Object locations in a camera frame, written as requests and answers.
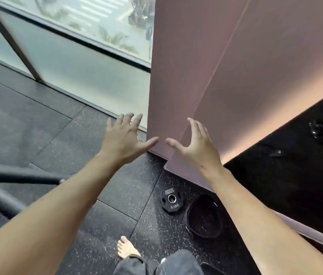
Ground person's left hand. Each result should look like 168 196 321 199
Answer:
98 113 159 167

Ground person's right hand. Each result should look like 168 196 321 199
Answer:
166 117 224 176

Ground small black octagonal weight plate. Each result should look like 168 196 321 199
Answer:
159 186 185 214

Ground person's right forearm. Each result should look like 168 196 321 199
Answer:
203 166 323 275

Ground person's left forearm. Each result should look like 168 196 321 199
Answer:
0 153 116 275

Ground person's left foot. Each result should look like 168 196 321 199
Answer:
117 236 142 260

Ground person's dark grey trousers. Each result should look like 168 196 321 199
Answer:
113 249 225 275

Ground black weightlifting belt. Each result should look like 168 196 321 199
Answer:
183 194 224 239

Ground glass window black frame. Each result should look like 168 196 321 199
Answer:
0 0 156 132

